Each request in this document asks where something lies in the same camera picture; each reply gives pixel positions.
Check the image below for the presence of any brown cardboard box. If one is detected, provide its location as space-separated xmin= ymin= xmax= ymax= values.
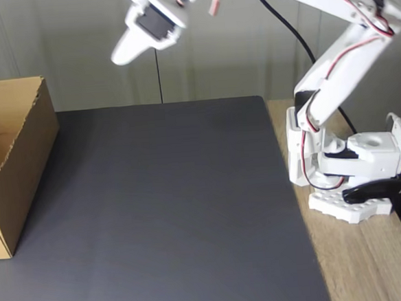
xmin=0 ymin=75 xmax=69 ymax=261

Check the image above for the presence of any dark grey table mat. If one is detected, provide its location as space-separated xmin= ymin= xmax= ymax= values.
xmin=0 ymin=92 xmax=332 ymax=301

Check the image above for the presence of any red white black servo wire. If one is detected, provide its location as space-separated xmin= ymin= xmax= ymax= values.
xmin=298 ymin=126 xmax=347 ymax=191
xmin=293 ymin=0 xmax=401 ymax=134
xmin=207 ymin=0 xmax=227 ymax=18

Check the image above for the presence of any black camera cable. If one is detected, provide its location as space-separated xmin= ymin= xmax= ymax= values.
xmin=251 ymin=0 xmax=360 ymax=141

